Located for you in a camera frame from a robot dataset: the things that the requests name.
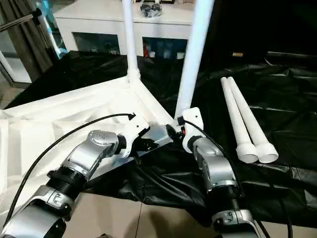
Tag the white plastic table leg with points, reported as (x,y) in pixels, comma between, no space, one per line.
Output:
(130,37)
(250,119)
(195,49)
(235,116)

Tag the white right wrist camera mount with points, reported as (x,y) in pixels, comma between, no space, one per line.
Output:
(194,119)

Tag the grey pleated curtain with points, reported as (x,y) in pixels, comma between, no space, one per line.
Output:
(27,49)

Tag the black fabric case gold label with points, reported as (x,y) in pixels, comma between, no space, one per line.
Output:
(237,53)

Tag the clear bag of black parts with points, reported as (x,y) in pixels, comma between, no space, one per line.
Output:
(150,10)

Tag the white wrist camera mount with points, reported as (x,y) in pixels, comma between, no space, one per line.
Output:
(194,119)
(135,129)

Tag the white cabinet with glass doors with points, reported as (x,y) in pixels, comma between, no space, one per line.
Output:
(99,24)

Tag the metal stand with clamp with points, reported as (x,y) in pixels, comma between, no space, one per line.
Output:
(47,32)

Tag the black plastic mat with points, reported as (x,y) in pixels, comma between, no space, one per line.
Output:
(284,99)

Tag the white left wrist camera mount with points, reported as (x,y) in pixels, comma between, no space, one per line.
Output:
(135,129)

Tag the white plastic table top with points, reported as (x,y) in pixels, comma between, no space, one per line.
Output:
(49,119)

